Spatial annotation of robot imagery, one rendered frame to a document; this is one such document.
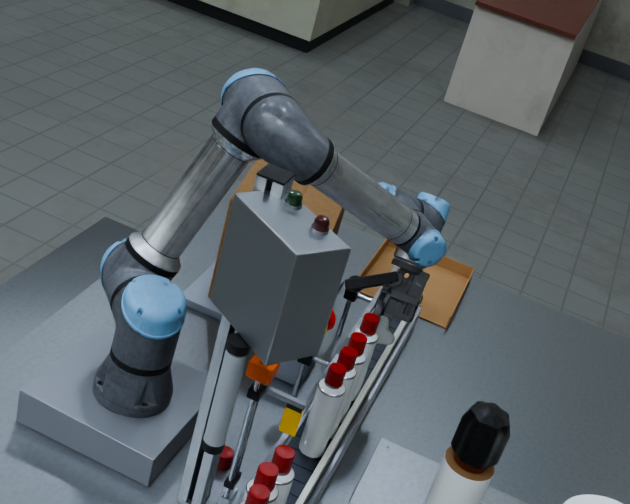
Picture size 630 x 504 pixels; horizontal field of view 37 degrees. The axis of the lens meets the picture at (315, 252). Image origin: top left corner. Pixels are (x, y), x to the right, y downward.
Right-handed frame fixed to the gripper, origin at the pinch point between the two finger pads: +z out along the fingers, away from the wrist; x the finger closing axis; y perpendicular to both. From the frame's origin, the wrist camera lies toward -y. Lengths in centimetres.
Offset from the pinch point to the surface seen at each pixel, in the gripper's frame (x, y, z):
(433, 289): 56, 6, -18
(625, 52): 629, 43, -277
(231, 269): -69, -15, -7
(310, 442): -25.0, 0.3, 18.9
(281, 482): -54, 2, 21
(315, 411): -28.3, -0.6, 12.6
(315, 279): -75, -2, -11
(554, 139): 448, 17, -149
